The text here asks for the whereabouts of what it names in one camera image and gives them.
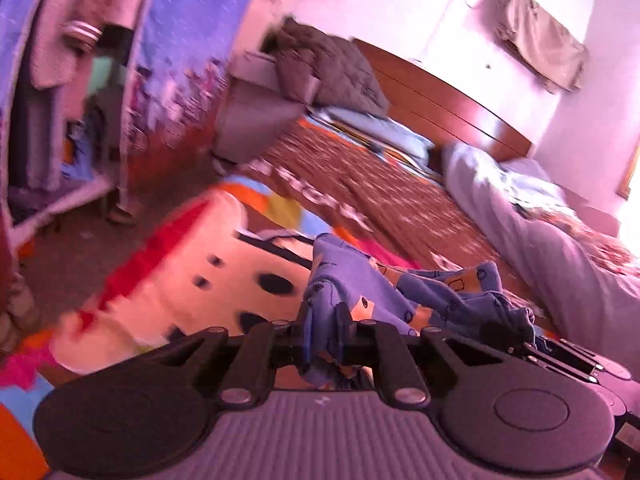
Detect pale lilac duvet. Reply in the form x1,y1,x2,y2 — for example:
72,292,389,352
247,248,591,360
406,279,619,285
441,141,640,362

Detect red floral quilt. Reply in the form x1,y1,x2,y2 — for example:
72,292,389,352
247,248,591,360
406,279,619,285
525,207,640,282

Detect pink hanging garment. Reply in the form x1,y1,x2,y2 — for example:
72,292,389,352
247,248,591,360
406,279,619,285
30,0,162,92

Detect gold picture frame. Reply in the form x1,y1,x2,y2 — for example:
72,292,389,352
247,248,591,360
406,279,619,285
616,140,640,202

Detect grey quilted blanket pile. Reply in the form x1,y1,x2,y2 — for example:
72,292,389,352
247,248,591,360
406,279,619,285
262,16,392,121

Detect brown patterned bedspread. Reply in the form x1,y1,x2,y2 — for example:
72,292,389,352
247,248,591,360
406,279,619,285
245,120,557,332

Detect grey bedside cabinet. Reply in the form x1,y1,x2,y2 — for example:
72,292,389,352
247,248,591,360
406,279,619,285
214,52,321,164

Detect purple printed fabric wardrobe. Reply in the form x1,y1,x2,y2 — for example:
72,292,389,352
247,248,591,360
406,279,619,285
0,0,272,242

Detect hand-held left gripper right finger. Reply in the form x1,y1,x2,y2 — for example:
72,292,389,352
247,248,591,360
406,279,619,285
332,302,506,408

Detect wooden headboard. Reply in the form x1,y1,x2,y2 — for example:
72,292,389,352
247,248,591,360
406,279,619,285
352,37,534,164

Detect light blue pillow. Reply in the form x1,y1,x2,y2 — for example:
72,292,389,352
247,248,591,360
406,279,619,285
310,106,436,167

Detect beige hanging cloth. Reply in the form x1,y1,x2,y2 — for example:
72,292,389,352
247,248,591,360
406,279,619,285
495,0,589,94

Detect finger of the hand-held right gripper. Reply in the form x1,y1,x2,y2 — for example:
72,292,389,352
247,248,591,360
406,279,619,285
542,337,633,381
479,321,602,386

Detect colourful cartoon printed blanket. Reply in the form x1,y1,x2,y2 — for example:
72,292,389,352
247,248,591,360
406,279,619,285
0,180,426,480

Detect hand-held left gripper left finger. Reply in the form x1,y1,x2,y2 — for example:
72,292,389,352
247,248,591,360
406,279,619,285
150,301,321,407

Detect blue printed pants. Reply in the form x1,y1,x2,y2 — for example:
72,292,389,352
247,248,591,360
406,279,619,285
297,232,540,391

